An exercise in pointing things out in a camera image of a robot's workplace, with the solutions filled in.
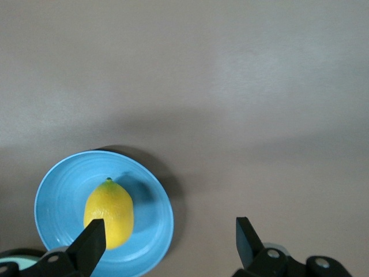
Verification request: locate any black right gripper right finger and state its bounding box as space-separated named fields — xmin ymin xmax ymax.
xmin=232 ymin=216 xmax=352 ymax=277

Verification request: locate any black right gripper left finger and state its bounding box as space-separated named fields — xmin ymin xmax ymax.
xmin=37 ymin=218 xmax=107 ymax=277

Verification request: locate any yellow lemon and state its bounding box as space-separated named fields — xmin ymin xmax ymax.
xmin=83 ymin=177 xmax=135 ymax=250

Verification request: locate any blue plate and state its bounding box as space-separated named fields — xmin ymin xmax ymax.
xmin=33 ymin=149 xmax=175 ymax=277

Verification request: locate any mint green plate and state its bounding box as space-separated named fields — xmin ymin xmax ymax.
xmin=0 ymin=249 xmax=47 ymax=271

